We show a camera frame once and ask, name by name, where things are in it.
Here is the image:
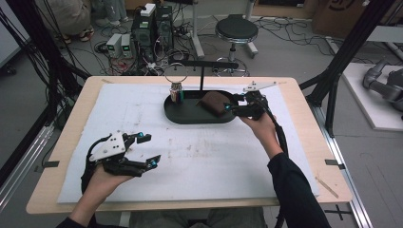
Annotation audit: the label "round black stool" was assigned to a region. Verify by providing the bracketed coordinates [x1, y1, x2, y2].
[215, 13, 259, 77]

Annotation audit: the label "key ring with coloured tags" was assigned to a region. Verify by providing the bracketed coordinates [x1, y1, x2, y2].
[163, 62, 188, 104]

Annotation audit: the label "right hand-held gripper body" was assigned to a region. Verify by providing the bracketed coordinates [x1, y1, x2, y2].
[234, 81, 278, 122]

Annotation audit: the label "black computer tower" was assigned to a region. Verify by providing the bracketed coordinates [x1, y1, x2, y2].
[131, 3, 157, 62]
[155, 4, 175, 49]

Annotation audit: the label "white metal table leg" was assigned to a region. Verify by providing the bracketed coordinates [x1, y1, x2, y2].
[189, 0, 205, 60]

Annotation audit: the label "large printed cardboard box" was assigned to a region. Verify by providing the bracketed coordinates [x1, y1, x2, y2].
[312, 0, 378, 40]

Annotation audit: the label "person's right hand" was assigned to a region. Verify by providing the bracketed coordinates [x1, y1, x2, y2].
[239, 112, 283, 160]

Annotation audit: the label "white table mat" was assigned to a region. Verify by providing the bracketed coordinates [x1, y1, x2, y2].
[57, 83, 320, 204]

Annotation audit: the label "white platform board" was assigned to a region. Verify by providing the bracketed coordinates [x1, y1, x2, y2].
[341, 62, 403, 132]

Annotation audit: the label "grey power supply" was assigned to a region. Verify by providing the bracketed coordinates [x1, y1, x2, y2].
[121, 33, 134, 59]
[106, 33, 123, 59]

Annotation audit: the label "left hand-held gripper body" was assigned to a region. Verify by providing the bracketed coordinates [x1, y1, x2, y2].
[89, 132, 148, 178]

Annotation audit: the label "black metal frame post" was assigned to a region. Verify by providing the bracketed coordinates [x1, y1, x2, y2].
[4, 0, 90, 84]
[298, 0, 397, 138]

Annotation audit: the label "thin wooden stick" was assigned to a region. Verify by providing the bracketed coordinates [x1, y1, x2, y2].
[315, 176, 339, 200]

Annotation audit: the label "black oval tray key stand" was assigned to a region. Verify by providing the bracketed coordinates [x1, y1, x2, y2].
[163, 60, 240, 125]

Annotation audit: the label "person's left hand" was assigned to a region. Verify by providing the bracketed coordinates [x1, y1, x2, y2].
[85, 164, 134, 203]

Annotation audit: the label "brown leather wallet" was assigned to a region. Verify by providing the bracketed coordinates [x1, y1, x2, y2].
[196, 90, 236, 118]

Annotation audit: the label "person's legs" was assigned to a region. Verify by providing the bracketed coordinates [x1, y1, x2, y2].
[129, 207, 269, 228]

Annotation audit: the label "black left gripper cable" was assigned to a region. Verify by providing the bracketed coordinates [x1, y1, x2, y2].
[80, 134, 112, 195]

